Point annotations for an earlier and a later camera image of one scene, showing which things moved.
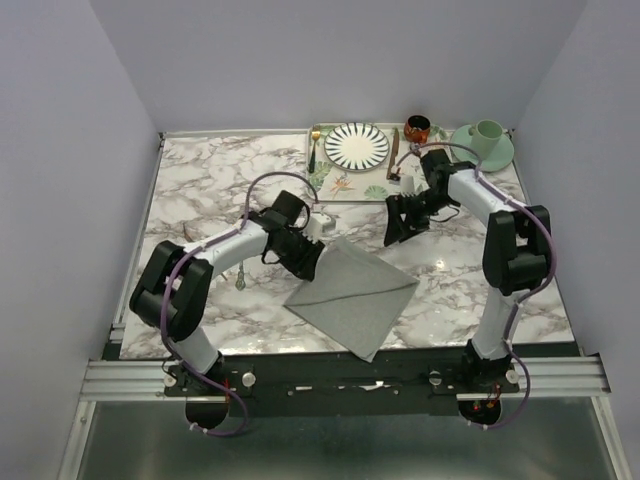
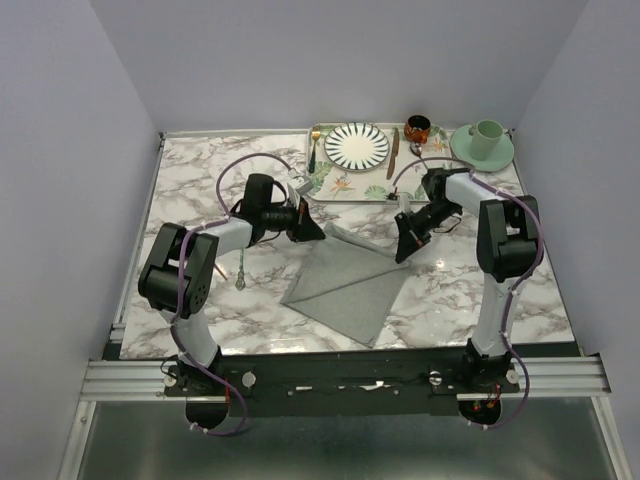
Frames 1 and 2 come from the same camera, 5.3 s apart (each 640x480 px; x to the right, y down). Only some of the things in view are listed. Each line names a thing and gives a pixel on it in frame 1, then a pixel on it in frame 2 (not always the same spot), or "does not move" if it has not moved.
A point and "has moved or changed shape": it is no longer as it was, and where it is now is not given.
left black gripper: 305,266 to 302,227
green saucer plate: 499,158 does not move
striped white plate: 356,147 does not move
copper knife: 394,152 does not move
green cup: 486,137 does not move
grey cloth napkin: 354,299 has moved or changed shape
